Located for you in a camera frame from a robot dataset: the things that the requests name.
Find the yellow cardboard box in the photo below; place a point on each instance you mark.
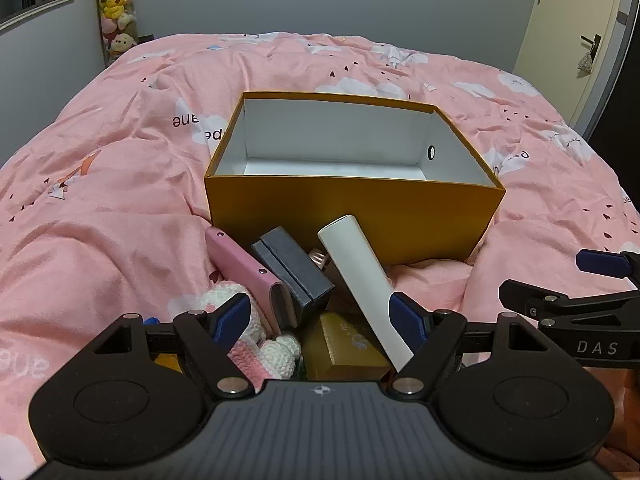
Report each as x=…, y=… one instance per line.
x=350, y=210

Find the pink printed blanket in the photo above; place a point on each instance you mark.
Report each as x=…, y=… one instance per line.
x=125, y=185

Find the white cylinder tube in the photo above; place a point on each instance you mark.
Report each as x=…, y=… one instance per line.
x=355, y=270

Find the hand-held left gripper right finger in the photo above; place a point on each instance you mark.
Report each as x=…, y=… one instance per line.
x=407, y=320

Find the pink white crochet toy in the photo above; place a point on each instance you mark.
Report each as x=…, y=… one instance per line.
x=280, y=355

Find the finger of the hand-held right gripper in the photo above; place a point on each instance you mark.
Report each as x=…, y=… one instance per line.
x=525, y=292
x=600, y=260

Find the small rose gold object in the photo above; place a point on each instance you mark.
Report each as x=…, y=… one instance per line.
x=320, y=260

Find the pink snap wallet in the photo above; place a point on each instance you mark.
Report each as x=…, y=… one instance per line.
x=240, y=265

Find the small blue object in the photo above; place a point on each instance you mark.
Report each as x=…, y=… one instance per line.
x=150, y=319

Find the column of plush toys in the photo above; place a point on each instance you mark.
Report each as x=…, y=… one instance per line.
x=117, y=5

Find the cream door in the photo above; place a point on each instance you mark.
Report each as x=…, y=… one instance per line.
x=560, y=10

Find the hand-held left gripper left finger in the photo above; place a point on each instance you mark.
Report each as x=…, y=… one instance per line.
x=232, y=317

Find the dark grey case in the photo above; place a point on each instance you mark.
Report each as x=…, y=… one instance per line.
x=295, y=265

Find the gold brushed box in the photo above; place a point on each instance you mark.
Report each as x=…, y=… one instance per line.
x=340, y=350

